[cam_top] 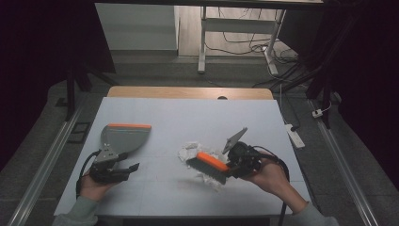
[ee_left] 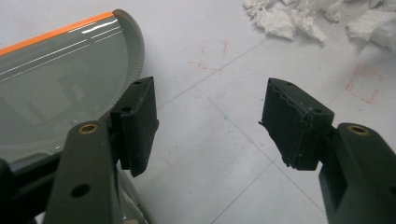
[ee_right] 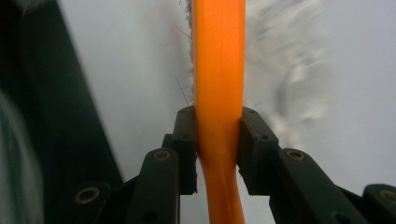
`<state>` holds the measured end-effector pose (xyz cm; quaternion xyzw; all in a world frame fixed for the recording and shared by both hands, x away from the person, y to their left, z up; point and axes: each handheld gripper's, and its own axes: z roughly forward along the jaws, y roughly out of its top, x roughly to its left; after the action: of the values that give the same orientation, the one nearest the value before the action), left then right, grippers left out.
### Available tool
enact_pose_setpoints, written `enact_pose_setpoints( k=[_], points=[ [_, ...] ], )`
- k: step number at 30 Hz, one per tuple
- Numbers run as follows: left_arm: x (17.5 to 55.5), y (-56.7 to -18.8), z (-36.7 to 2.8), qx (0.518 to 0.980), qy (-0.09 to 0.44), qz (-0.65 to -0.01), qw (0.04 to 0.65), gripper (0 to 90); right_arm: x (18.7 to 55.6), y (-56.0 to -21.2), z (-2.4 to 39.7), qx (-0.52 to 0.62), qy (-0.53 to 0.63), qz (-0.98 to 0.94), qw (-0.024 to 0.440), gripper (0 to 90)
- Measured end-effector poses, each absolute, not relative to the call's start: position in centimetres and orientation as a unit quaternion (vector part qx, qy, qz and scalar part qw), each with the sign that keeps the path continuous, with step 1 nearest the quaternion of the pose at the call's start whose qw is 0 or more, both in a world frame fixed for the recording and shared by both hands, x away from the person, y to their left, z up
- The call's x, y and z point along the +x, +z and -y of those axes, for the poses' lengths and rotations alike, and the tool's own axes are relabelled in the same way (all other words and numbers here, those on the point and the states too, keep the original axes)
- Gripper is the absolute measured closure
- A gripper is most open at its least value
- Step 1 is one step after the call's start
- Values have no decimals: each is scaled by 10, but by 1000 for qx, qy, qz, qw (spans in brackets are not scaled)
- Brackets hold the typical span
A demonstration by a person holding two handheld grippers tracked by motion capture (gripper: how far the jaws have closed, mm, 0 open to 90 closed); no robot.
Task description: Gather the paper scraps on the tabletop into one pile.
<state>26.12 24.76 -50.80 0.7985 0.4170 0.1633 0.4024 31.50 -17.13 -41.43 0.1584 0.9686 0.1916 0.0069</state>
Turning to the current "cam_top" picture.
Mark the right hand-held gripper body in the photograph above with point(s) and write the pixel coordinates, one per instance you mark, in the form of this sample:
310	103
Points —
246	158

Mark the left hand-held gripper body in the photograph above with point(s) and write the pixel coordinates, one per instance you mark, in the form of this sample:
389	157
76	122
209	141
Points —
105	166

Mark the grey dustpan with orange edge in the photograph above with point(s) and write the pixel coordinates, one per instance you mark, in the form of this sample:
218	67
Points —
125	138

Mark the orange brush with grey bristles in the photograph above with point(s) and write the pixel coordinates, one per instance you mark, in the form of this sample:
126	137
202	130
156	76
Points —
210	162

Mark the pile of white tissues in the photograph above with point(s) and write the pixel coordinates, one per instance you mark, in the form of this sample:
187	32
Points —
189	150

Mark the person's left hand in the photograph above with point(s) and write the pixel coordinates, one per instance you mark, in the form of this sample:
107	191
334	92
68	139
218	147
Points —
94	188

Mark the person's right hand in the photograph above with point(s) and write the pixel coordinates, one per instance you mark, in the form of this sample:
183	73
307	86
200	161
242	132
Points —
271	179

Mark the white power strip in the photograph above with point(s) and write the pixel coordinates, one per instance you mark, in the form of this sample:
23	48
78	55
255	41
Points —
295	135

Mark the wooden table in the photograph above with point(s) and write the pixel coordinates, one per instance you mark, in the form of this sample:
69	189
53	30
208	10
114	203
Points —
188	93

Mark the small white adapter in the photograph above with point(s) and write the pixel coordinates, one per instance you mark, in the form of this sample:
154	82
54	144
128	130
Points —
317	113

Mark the black stand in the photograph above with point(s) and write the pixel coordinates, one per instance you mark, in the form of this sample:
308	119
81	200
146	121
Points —
78	81
313	78

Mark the white cabinet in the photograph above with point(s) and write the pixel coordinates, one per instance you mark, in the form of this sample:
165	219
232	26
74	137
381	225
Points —
138	28

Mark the black floor frame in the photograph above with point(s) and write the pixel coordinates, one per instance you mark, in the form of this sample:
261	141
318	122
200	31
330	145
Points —
79	132

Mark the metal floor rail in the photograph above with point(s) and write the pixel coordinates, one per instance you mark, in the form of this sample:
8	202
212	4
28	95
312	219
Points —
44	163
345	163

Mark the white metal desk frame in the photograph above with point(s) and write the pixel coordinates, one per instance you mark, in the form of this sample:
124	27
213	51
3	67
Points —
238	25

